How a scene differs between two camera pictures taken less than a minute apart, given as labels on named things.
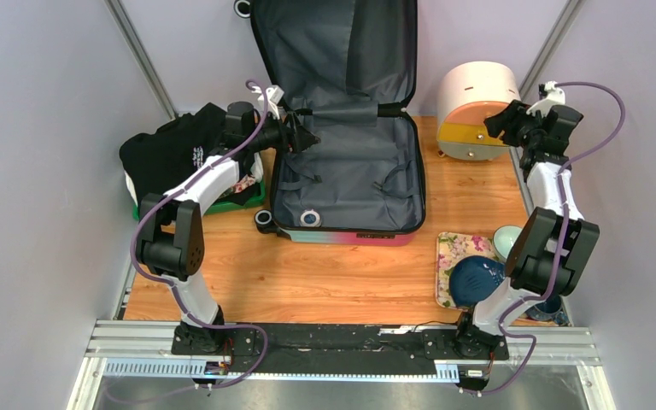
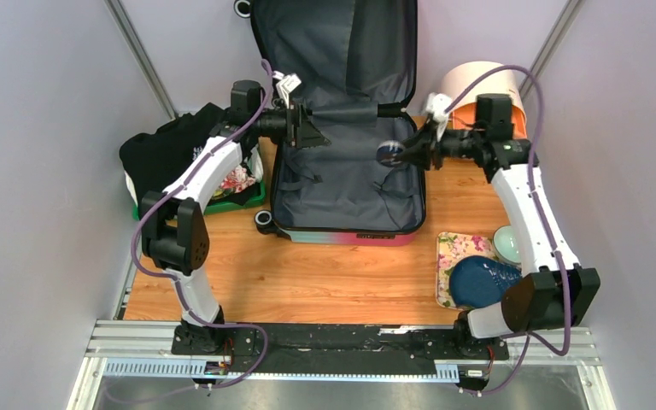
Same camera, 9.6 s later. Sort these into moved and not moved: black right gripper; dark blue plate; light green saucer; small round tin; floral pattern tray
Moved: small round tin; black right gripper
Not moved: floral pattern tray; dark blue plate; light green saucer
